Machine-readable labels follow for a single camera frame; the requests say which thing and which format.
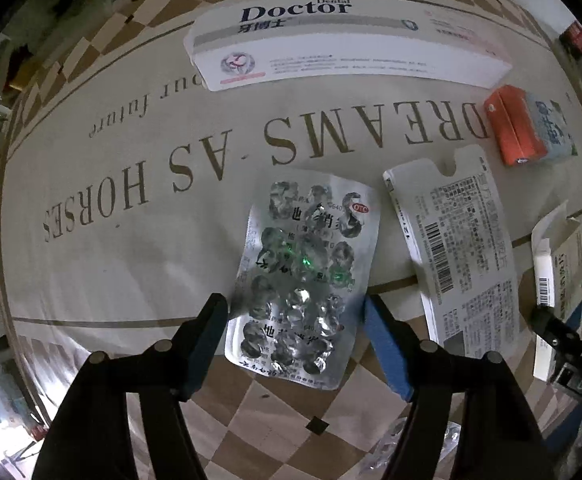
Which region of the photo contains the silver pill blister pack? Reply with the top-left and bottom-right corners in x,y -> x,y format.
225,169 -> 381,390

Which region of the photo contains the white medicine box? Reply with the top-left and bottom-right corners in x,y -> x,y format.
383,144 -> 520,358

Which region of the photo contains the white open carton box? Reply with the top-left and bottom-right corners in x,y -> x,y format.
530,199 -> 582,383

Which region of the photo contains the orange blue small box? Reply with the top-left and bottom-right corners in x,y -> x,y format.
484,84 -> 578,167

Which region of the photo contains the brown diamond pattern rug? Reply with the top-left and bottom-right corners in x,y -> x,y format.
0,0 -> 582,479

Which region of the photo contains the white Doctor toothpaste box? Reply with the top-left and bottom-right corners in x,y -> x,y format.
184,0 -> 512,91

